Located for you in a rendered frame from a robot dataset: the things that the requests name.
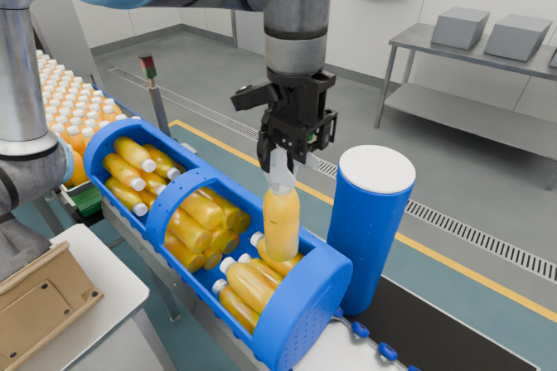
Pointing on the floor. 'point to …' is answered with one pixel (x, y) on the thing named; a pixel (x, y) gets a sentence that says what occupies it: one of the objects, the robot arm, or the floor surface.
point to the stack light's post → (159, 110)
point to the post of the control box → (48, 215)
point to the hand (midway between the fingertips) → (281, 175)
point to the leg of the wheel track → (165, 296)
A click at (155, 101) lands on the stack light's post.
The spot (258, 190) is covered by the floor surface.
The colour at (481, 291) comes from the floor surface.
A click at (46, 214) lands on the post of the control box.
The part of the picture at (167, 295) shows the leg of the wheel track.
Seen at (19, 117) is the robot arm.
